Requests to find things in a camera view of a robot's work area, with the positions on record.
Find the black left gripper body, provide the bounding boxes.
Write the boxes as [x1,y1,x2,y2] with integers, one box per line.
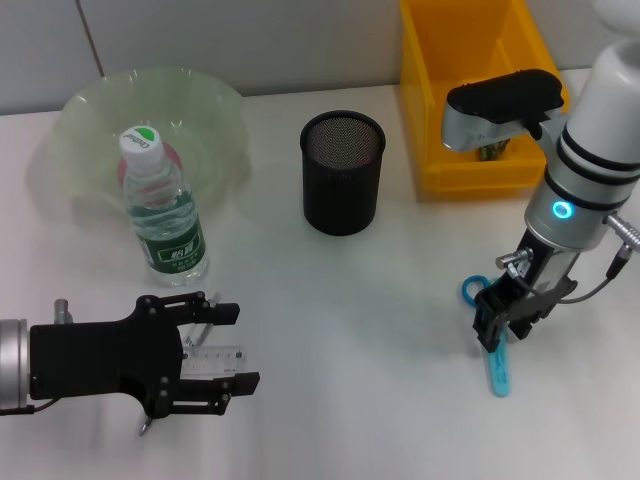
[28,294,184,420]

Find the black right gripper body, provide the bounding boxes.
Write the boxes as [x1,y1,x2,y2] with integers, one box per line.
[491,237,582,322]

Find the clear plastic ruler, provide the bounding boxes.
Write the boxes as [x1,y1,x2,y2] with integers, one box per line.
[179,343,248,376]

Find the blue scissors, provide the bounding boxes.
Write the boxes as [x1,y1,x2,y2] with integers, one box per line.
[459,274,514,399]

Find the clear bottle green label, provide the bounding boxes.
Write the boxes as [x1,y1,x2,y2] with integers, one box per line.
[118,124,210,287]

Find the silver pen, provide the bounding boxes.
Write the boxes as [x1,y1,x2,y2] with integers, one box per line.
[135,291,224,439]

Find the black mesh pen cup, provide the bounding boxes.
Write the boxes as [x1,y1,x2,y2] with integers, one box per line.
[298,110,387,237]

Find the green glass fruit bowl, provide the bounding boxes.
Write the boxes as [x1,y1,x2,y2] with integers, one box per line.
[52,67,251,216]

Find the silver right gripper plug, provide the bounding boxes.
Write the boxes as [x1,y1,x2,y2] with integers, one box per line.
[495,248,532,269]

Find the yellow plastic bin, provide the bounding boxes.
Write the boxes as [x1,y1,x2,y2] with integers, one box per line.
[398,0,570,199]

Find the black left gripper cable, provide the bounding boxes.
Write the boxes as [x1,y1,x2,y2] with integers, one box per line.
[0,398,54,417]

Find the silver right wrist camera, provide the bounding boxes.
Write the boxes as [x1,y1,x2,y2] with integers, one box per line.
[440,68,565,152]

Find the black braided wall cable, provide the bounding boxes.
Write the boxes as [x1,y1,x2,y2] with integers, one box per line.
[75,0,105,77]

